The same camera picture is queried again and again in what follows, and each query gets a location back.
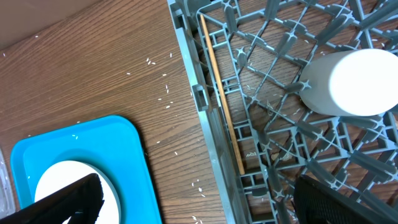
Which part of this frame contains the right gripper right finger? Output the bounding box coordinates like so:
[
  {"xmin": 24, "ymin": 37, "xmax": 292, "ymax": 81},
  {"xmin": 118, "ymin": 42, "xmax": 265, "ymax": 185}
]
[{"xmin": 293, "ymin": 175, "xmax": 397, "ymax": 224}]

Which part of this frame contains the wooden chopstick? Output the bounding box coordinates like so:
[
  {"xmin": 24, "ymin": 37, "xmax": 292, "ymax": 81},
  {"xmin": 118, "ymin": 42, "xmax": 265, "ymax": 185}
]
[{"xmin": 200, "ymin": 14, "xmax": 245, "ymax": 175}]

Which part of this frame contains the large white plate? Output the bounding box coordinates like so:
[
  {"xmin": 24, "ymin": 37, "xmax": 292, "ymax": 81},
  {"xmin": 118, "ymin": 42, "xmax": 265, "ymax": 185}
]
[{"xmin": 35, "ymin": 161, "xmax": 121, "ymax": 224}]

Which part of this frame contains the grey dishwasher rack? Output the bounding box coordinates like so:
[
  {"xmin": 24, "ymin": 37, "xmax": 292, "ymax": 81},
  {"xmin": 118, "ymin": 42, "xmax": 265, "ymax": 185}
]
[{"xmin": 168, "ymin": 0, "xmax": 397, "ymax": 223}]

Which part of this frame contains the clear plastic bin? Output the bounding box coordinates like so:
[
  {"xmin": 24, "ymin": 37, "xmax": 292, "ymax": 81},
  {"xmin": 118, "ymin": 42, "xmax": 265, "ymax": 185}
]
[{"xmin": 0, "ymin": 153, "xmax": 16, "ymax": 219}]

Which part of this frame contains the teal plastic tray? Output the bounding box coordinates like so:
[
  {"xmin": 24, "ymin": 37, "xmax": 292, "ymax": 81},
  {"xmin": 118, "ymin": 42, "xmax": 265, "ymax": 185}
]
[{"xmin": 10, "ymin": 115, "xmax": 162, "ymax": 223}]

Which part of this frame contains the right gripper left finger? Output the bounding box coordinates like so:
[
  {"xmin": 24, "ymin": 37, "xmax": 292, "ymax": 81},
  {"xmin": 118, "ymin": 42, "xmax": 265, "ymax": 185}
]
[{"xmin": 1, "ymin": 173, "xmax": 104, "ymax": 224}]

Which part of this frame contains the white cup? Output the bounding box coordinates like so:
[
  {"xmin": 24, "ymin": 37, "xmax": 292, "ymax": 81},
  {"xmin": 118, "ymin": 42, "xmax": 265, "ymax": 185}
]
[{"xmin": 300, "ymin": 49, "xmax": 397, "ymax": 116}]

